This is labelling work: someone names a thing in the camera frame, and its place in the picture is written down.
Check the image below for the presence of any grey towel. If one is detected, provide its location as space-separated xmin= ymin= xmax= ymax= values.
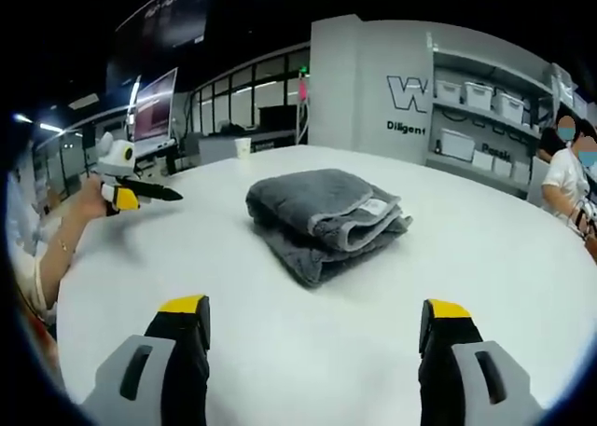
xmin=245 ymin=167 xmax=414 ymax=290

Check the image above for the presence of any person's left hand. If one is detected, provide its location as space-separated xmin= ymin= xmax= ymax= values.
xmin=76 ymin=174 xmax=114 ymax=220

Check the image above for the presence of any computer monitor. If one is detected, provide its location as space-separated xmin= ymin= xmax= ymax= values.
xmin=132 ymin=67 xmax=180 ymax=151

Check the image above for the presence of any large hanging dark screen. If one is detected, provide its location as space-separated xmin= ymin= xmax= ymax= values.
xmin=105 ymin=0 xmax=209 ymax=92

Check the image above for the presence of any black monitor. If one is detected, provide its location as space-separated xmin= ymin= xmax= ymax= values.
xmin=257 ymin=104 xmax=300 ymax=131

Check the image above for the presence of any large white storage box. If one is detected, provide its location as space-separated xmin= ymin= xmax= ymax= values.
xmin=439 ymin=128 xmax=478 ymax=159

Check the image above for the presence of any white storage shelf unit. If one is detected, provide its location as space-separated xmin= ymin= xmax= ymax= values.
xmin=424 ymin=29 xmax=582 ymax=199

